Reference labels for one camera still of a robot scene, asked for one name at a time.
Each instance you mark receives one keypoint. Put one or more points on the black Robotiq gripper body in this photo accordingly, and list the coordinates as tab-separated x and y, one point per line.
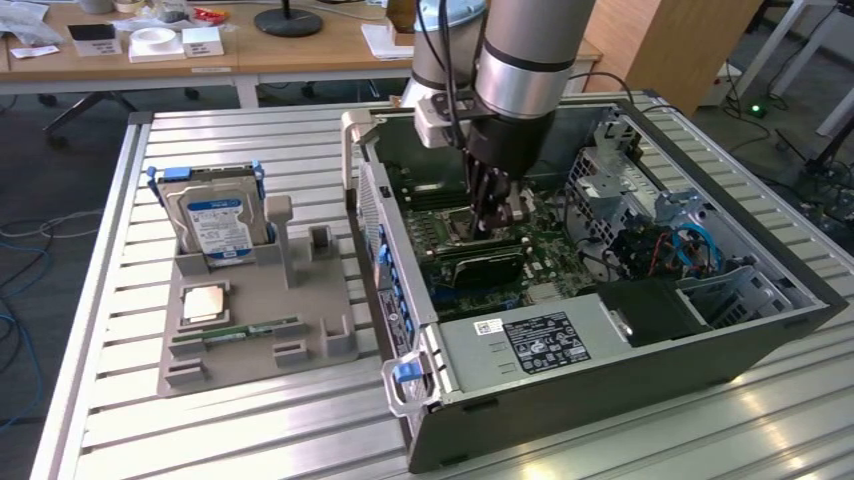
510	142

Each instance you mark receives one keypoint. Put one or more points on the graphics card with black shroud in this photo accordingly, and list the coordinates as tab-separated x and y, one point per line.
490	270

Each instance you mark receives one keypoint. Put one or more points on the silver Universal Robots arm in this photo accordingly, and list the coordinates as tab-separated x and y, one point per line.
528	60

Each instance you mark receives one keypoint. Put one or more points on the metal socket cover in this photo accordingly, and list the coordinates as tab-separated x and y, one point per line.
532	197

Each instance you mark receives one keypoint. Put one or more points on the CPU socket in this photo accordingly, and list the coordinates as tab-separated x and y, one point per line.
461	222

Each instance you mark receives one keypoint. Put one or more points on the installed RAM stick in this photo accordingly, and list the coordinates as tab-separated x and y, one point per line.
477	248

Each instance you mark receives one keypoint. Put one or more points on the green motherboard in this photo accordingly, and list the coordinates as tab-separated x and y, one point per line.
554	260

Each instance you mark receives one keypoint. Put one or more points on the silver metal drive cage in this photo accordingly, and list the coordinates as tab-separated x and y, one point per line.
601	200

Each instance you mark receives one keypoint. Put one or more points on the small chipset heat sink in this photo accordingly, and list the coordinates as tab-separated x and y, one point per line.
544	294

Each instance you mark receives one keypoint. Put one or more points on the stack of white papers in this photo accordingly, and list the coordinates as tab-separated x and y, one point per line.
384	45

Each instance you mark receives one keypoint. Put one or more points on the wooden cabinet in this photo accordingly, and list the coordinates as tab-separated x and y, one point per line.
668	50

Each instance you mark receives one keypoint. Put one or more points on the brown cardboard box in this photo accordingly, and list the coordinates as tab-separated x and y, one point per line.
401	15

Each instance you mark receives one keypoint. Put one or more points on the grey power supply unit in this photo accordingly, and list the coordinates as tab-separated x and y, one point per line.
481	360

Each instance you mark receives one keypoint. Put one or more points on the blue case release latch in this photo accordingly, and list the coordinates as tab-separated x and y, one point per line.
405	373

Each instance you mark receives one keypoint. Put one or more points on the device with green light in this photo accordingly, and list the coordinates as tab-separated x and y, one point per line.
757	108

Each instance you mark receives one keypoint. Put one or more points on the silver metal disk bay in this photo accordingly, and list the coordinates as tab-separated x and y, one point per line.
735	295

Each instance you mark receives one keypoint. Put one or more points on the hard disk in blue caddy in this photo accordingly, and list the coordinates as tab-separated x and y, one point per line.
214	220

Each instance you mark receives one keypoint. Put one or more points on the black round lamp base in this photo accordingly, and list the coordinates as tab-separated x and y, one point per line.
288	25

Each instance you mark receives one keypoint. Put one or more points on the open black PC case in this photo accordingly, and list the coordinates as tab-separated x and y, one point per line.
601	410

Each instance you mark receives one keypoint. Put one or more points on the CPU chip with metal lid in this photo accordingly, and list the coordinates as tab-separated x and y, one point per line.
204	303

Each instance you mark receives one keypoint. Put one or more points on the loose green RAM stick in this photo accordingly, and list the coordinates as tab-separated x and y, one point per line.
228	334

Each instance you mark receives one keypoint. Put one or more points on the grey plastic parts rack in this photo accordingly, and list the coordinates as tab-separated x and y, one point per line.
248	360

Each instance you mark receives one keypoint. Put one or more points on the plain white box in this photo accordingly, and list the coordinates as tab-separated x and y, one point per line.
201	42

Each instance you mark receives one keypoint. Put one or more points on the red small item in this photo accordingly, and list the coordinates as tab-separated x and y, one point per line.
209	16

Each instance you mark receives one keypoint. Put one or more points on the flat white box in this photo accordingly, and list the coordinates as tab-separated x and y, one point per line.
157	56

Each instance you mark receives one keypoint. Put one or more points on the white bowl on desk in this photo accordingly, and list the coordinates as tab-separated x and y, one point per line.
137	39

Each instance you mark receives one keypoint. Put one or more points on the wooden desk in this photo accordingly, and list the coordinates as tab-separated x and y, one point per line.
101	70

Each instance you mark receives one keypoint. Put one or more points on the black rolling desk leg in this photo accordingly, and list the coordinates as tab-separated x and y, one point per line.
77	107

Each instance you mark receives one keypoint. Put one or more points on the beige tape roll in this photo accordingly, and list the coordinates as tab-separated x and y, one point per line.
127	5

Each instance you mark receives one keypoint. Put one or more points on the white box with black lid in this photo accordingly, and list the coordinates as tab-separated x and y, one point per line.
94	42

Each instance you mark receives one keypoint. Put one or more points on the grey cup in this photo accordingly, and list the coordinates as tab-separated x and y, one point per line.
97	6

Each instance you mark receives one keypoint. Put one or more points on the white paper card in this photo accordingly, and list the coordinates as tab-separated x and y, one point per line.
34	51

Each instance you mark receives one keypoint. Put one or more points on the crumpled clear plastic bag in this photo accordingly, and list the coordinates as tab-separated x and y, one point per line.
27	25

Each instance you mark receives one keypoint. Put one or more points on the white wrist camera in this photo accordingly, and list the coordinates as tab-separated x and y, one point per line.
430	130

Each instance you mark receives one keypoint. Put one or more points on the white table frame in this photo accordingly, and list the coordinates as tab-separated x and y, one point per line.
805	50

